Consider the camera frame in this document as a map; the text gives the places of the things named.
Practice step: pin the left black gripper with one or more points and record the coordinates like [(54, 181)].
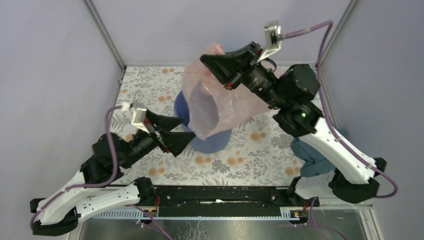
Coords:
[(174, 141)]

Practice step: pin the white slotted cable duct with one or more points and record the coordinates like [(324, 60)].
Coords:
[(202, 213)]

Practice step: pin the pink plastic trash bag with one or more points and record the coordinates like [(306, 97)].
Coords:
[(212, 108)]

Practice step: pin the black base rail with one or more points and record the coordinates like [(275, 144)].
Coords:
[(172, 196)]

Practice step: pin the blue plastic trash bin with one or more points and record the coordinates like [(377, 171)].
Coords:
[(210, 145)]

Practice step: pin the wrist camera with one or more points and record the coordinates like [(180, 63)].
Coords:
[(138, 114), (273, 40)]

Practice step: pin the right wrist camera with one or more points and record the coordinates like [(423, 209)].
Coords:
[(273, 40)]

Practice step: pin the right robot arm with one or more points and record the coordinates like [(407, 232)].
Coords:
[(354, 178)]

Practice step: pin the dark blue crumpled cloth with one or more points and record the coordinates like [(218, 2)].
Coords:
[(315, 163)]

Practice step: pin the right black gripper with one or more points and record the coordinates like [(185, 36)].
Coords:
[(230, 65)]

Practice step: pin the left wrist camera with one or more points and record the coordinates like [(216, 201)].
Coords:
[(138, 114)]

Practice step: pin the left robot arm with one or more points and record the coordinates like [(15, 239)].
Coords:
[(79, 199)]

